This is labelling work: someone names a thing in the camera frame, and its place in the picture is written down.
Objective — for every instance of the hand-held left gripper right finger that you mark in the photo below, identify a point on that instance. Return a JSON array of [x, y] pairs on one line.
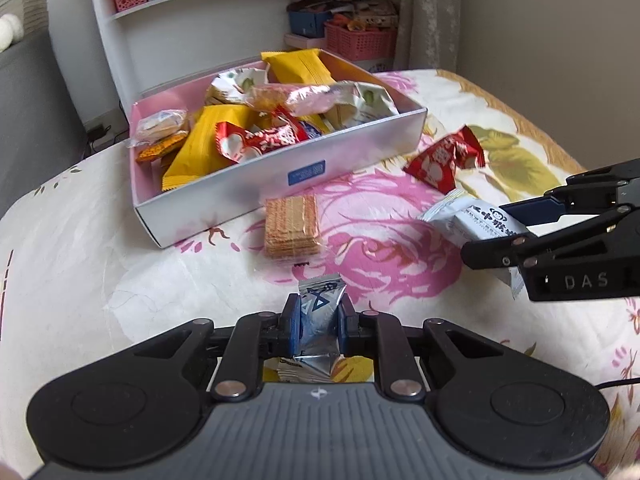
[[344, 327]]

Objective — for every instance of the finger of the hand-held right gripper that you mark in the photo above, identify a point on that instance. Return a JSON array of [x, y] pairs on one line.
[[540, 210], [575, 280]]

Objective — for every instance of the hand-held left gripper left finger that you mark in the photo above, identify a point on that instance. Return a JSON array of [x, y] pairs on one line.
[[291, 325]]

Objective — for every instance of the silver blue print snack packet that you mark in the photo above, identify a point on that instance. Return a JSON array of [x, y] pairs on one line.
[[320, 320]]

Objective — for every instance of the pink and silver cardboard box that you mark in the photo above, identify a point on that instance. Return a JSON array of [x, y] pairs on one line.
[[250, 185]]

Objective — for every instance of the clear wrapped wafer biscuit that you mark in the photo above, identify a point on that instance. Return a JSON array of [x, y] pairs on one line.
[[292, 225]]

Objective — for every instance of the red snack packet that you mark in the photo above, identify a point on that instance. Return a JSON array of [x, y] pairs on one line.
[[442, 160], [260, 142]]

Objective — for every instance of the large yellow ridged snack packet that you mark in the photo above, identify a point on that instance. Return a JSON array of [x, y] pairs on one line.
[[295, 67], [210, 145]]

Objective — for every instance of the blue white snack packet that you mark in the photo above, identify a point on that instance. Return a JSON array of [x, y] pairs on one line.
[[314, 127]]

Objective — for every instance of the white green snack packet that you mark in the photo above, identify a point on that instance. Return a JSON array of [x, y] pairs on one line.
[[235, 82], [365, 102]]

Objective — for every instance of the orange biscuit in clear wrapper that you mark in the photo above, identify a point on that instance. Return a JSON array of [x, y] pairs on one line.
[[160, 149]]

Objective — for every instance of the light patterned curtain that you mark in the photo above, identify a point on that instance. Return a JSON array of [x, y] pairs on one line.
[[435, 10]]

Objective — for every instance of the pink silver snack packet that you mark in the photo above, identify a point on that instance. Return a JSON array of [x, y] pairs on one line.
[[295, 97]]

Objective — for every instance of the clear wrapped rice cracker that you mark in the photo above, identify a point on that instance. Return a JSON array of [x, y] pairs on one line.
[[160, 124]]

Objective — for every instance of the pink plastic basket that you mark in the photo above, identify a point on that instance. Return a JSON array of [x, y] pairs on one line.
[[360, 40]]

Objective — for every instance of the pile of packets in basket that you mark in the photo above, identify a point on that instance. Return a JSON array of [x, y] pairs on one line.
[[365, 15]]

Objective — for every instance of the blue box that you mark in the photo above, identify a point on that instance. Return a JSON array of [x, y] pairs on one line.
[[307, 22]]

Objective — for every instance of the white bookshelf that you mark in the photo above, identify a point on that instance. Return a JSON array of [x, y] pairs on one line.
[[200, 20]]

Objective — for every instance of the grey sofa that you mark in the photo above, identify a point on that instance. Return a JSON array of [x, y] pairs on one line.
[[35, 110]]

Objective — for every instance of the white plush ball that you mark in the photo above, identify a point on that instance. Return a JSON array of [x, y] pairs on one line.
[[10, 32]]

